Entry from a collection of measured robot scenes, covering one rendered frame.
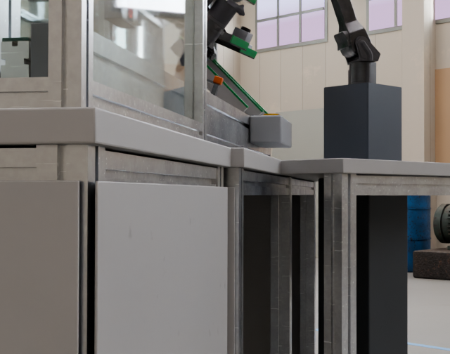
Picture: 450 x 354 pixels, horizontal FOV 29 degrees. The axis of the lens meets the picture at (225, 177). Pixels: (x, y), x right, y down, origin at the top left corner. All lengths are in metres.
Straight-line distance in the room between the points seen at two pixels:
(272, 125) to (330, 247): 0.32
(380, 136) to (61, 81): 1.47
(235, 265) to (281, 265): 0.73
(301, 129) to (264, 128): 9.43
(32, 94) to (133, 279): 0.20
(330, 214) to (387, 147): 0.50
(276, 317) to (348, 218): 0.43
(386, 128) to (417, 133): 8.11
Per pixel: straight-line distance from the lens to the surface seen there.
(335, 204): 1.71
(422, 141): 10.25
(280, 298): 2.07
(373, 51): 2.21
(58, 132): 0.72
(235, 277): 1.34
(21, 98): 0.78
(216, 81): 2.10
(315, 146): 11.10
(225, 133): 1.61
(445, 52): 10.49
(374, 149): 2.14
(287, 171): 1.77
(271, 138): 1.88
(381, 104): 2.17
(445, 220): 8.67
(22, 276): 0.74
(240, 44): 2.39
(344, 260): 1.71
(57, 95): 0.76
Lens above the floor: 0.79
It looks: 1 degrees up
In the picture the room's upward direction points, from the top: straight up
